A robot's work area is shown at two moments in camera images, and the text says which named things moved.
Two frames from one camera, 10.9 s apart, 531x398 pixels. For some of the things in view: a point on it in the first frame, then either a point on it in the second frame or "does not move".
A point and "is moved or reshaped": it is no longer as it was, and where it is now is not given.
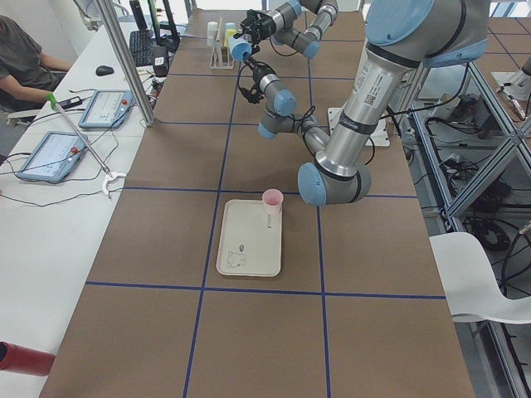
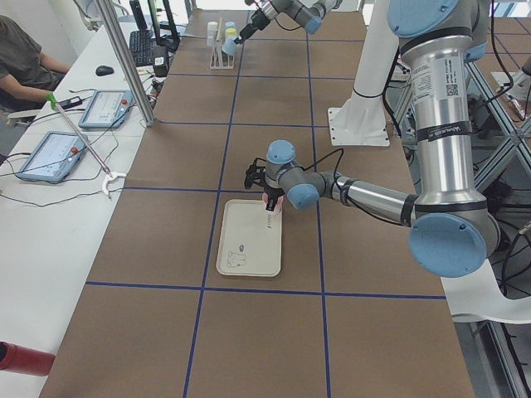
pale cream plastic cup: [211, 36] does not move
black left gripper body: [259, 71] -> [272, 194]
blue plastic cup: [238, 47] is moved or reshaped
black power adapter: [70, 103] does not move
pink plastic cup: [272, 199] does not move
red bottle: [24, 360] does not move
